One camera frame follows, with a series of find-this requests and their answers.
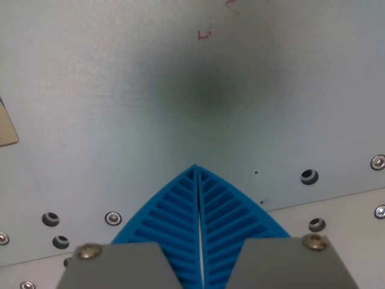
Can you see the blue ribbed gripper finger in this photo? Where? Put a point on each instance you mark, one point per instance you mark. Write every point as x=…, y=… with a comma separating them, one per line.
x=168, y=216
x=228, y=216

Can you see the silver hex socket screw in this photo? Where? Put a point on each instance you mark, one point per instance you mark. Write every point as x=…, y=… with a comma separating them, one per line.
x=378, y=162
x=113, y=218
x=380, y=211
x=26, y=285
x=3, y=238

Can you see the tan flat board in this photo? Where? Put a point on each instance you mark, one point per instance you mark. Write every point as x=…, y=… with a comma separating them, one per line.
x=6, y=129

